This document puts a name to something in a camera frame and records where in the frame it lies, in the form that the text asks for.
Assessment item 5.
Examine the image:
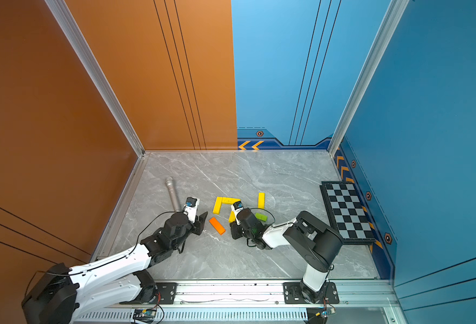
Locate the left circuit board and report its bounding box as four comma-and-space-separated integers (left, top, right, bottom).
132, 309, 157, 323

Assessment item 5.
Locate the black white chessboard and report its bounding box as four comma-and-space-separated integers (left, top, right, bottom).
320, 182, 376, 245

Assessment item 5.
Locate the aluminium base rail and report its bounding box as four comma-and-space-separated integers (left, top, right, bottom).
73, 279, 406, 323

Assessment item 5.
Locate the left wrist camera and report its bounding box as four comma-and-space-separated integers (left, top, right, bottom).
182, 197, 200, 224

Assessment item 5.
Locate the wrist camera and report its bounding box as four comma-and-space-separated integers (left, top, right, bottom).
182, 197, 200, 224
231, 200, 244, 217

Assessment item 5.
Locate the green block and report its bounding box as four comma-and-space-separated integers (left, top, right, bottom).
255, 213, 268, 222

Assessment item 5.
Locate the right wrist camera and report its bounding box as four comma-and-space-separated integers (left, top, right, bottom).
231, 200, 244, 217

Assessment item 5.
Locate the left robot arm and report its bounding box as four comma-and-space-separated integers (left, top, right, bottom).
21, 212, 208, 323

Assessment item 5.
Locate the grey microphone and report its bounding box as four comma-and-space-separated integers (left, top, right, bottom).
165, 176, 181, 212

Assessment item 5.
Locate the orange block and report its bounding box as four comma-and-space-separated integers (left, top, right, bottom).
210, 217, 226, 235

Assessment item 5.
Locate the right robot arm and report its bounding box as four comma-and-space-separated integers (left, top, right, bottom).
230, 208, 344, 304

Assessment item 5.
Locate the circuit board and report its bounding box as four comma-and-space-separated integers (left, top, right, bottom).
306, 307, 336, 324
132, 309, 157, 323

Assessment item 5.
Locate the yellow block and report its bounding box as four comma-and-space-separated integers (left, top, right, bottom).
258, 193, 266, 209
212, 197, 223, 215
222, 197, 240, 205
229, 211, 236, 223

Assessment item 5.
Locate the right circuit board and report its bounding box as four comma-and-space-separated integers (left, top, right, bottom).
306, 307, 336, 324

